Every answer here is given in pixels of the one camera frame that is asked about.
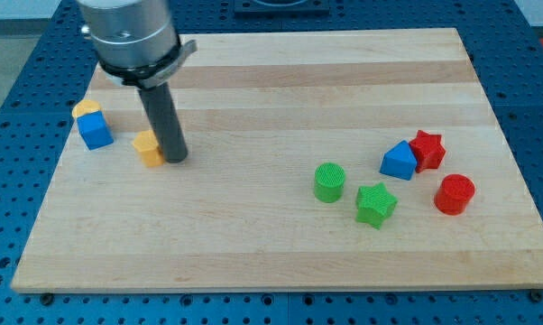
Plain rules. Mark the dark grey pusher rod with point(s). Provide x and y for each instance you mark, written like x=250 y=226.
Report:
x=161 y=112

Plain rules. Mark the yellow hexagon block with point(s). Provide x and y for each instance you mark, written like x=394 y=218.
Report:
x=148 y=149

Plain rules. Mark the blue cube block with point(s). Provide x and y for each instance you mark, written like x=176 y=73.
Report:
x=94 y=130

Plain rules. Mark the yellow semicircle block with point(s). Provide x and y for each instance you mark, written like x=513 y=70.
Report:
x=84 y=107

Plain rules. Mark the green cylinder block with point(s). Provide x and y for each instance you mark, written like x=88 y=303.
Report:
x=329 y=182

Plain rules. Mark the wooden board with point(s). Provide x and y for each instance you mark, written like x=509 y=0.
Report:
x=260 y=112

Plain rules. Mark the green star block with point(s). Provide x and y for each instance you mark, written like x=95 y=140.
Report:
x=374 y=205

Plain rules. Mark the blue triangle block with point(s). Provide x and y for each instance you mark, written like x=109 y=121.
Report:
x=399 y=162

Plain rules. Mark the red star block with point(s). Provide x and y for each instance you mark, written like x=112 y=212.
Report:
x=428 y=150

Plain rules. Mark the red cylinder block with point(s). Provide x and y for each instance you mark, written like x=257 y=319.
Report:
x=454 y=194

